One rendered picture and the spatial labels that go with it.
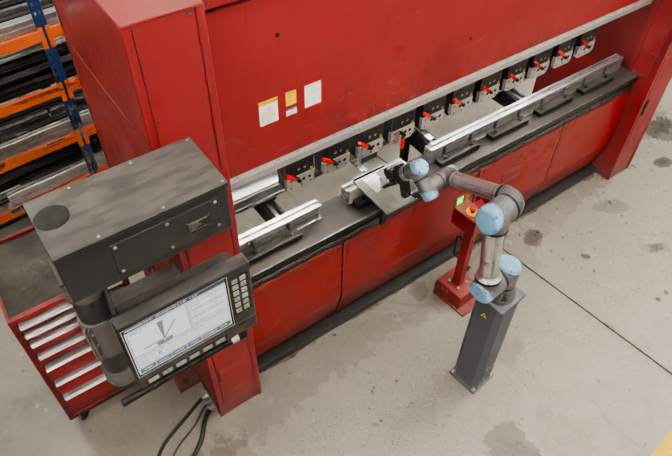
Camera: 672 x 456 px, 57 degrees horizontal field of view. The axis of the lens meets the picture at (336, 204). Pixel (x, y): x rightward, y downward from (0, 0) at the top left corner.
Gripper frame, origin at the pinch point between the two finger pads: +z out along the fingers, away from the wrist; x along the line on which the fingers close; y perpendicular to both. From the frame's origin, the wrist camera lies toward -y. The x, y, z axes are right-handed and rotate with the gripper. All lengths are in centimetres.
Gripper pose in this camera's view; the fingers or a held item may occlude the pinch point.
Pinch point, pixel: (386, 185)
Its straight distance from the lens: 303.4
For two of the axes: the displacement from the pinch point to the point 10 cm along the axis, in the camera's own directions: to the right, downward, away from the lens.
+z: -3.9, 1.6, 9.1
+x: -8.1, 4.0, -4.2
